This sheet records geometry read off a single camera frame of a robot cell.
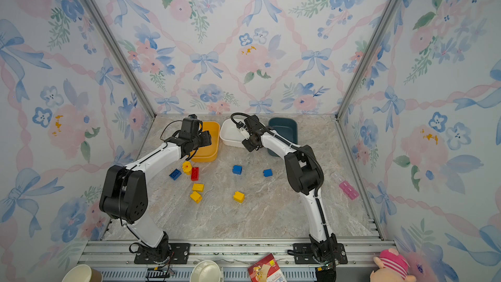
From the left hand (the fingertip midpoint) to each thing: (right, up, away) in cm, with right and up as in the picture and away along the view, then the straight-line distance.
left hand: (206, 134), depth 93 cm
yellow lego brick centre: (+16, -28, -6) cm, 33 cm away
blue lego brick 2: (+30, -19, +3) cm, 35 cm away
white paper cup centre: (+5, -50, -22) cm, 55 cm away
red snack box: (+27, -47, -26) cm, 60 cm away
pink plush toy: (+70, -45, -27) cm, 88 cm away
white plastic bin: (+9, 0, +16) cm, 19 cm away
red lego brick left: (-6, -19, +1) cm, 20 cm away
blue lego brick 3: (-15, -19, 0) cm, 24 cm away
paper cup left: (-33, -46, -29) cm, 64 cm away
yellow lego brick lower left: (-3, -28, -7) cm, 29 cm away
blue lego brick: (+15, -18, +4) cm, 23 cm away
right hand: (+21, -3, +10) cm, 23 cm away
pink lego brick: (+67, -26, -5) cm, 72 cm away
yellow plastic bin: (0, -10, +6) cm, 11 cm away
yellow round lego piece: (-10, -16, +2) cm, 19 cm away
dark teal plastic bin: (+42, +5, +19) cm, 47 cm away
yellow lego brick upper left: (-3, -24, -4) cm, 25 cm away
